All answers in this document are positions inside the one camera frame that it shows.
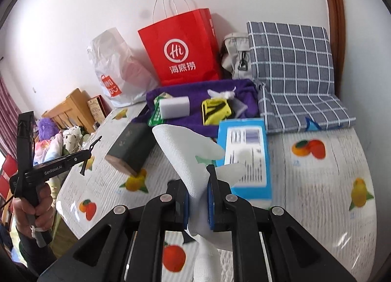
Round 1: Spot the white cloth glove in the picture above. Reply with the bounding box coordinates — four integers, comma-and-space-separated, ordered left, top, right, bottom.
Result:
152, 124, 232, 281

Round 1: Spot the person's left hand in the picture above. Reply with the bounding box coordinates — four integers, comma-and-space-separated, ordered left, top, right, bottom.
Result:
13, 183, 55, 238

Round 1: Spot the blue tissue pack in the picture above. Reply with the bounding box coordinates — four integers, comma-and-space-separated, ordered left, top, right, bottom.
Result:
217, 118, 272, 208

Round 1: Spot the dark green gold box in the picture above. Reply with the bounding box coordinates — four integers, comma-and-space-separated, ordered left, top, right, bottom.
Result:
105, 122, 156, 176

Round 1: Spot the purple plush toy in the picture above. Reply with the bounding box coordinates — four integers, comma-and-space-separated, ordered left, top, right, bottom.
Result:
38, 118, 60, 141

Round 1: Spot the white spotted plush toy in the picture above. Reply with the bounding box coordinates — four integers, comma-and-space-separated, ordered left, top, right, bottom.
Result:
62, 126, 82, 154

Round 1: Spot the green snack packet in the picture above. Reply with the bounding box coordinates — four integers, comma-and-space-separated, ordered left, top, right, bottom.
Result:
148, 92, 172, 127

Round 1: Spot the yellow black cloth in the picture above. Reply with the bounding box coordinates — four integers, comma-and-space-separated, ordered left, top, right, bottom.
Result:
201, 99, 232, 126

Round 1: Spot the white foam sponge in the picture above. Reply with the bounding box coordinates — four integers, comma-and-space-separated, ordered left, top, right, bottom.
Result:
159, 97, 190, 120

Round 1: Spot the wooden furniture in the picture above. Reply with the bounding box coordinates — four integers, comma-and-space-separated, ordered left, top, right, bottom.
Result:
42, 89, 95, 134

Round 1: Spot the purple fabric storage tray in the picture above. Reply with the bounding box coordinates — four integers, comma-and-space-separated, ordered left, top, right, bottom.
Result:
131, 79, 260, 138

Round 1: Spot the brown patterned box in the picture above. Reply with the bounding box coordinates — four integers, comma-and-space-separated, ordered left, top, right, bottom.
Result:
87, 95, 107, 124

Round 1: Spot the white plastic shopping bag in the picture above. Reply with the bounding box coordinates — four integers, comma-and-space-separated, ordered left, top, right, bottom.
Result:
87, 28, 158, 108

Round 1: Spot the grey small backpack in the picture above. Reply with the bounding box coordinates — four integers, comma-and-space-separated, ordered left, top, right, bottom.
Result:
221, 32, 252, 79

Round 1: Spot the red paper shopping bag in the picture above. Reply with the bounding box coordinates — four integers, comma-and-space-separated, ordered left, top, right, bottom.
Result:
139, 8, 222, 87

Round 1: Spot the grey plaid cushion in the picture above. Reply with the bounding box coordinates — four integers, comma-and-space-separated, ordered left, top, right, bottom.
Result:
247, 22, 356, 134

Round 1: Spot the wooden door frame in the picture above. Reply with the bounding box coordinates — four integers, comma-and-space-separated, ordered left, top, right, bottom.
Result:
327, 0, 346, 97

